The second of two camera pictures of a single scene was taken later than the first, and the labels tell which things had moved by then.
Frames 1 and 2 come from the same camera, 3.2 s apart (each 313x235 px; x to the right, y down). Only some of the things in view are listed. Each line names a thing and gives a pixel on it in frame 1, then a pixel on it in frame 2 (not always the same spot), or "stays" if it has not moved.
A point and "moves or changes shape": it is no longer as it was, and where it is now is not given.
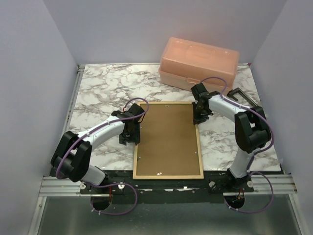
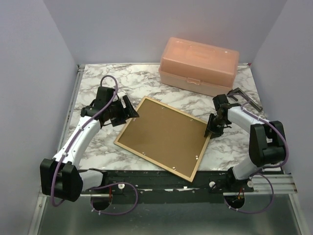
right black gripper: (196, 117) → (216, 132)
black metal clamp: (230, 94) stays
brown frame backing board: (168, 141) moves or changes shape
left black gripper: (135, 138) → (131, 112)
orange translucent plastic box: (185, 62) stays
